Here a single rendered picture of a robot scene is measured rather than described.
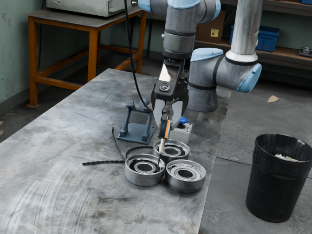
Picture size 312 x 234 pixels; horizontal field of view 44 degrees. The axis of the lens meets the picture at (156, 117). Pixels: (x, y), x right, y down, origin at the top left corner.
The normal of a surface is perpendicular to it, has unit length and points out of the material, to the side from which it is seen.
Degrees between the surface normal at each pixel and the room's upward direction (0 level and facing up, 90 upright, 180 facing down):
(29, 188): 0
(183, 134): 90
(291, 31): 90
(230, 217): 0
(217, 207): 0
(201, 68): 88
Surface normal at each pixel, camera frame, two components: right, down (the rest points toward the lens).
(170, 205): 0.11, -0.91
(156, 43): -0.25, 0.36
